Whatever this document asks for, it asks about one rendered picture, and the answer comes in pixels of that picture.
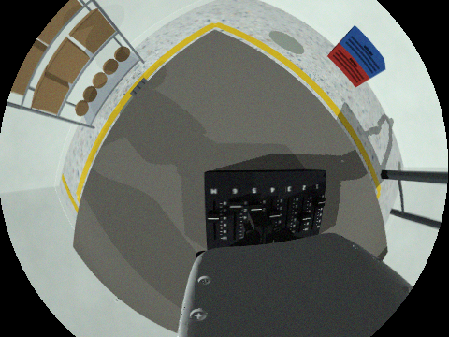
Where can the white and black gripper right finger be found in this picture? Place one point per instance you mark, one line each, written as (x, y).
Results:
(271, 234)

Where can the black lighting desk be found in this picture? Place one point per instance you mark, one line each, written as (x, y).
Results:
(288, 197)

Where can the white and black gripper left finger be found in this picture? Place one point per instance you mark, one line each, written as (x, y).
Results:
(251, 234)

